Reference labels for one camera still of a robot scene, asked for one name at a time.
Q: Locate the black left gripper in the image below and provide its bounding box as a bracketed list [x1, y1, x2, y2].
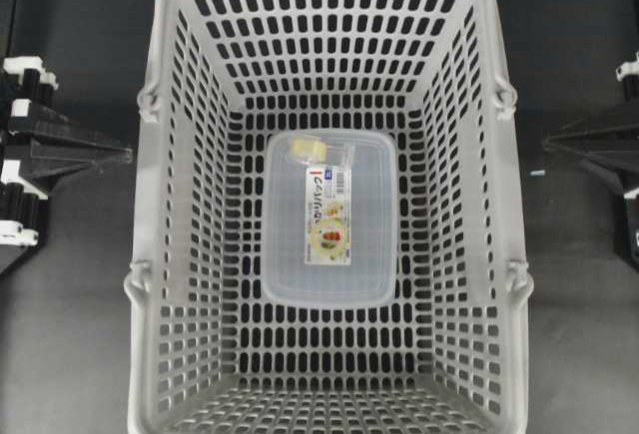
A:
[1, 56, 133, 246]

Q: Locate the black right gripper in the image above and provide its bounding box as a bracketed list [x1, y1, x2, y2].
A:
[541, 52, 639, 260]

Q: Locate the grey plastic shopping basket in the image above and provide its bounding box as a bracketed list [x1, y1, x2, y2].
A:
[124, 0, 533, 433]

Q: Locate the clear plastic food container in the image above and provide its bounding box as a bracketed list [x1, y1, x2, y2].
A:
[261, 129, 399, 309]

